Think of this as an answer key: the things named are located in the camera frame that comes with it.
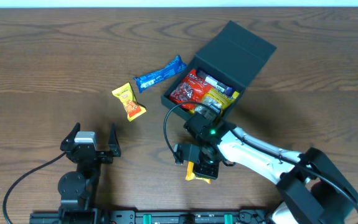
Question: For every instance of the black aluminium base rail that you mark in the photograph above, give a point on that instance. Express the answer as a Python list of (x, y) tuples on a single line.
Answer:
[(153, 216)]

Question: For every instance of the purple Dairy Milk chocolate bar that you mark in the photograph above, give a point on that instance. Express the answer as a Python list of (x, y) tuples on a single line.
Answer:
[(221, 87)]

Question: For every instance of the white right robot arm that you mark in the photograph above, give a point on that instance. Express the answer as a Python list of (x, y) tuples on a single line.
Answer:
[(311, 186)]

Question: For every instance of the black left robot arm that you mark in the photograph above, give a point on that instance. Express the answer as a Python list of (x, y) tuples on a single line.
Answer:
[(78, 188)]

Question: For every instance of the small yellow packet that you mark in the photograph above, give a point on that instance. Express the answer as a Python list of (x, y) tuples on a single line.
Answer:
[(190, 175)]

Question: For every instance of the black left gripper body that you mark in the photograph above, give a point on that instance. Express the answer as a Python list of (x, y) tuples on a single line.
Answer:
[(104, 155)]

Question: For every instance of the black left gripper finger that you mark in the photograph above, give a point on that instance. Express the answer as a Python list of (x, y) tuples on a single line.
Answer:
[(113, 143), (69, 139)]

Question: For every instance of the yellow candy bag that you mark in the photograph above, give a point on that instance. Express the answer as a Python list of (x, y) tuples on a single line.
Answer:
[(217, 100)]

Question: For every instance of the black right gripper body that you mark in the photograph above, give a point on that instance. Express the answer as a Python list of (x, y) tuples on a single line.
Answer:
[(208, 167)]

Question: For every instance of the small blue box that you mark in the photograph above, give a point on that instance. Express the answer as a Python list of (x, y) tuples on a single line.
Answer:
[(210, 112)]

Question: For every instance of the red Hacks candy bag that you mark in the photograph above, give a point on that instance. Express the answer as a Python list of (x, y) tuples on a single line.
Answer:
[(191, 88)]

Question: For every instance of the yellow orange snack packet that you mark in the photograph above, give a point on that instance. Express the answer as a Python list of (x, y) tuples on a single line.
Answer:
[(126, 95)]

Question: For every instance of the dark green open box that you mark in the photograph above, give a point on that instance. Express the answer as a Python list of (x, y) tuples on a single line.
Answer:
[(234, 57)]

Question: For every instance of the blue Oreo cookie pack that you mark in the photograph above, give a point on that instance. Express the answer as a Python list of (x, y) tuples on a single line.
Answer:
[(174, 67)]

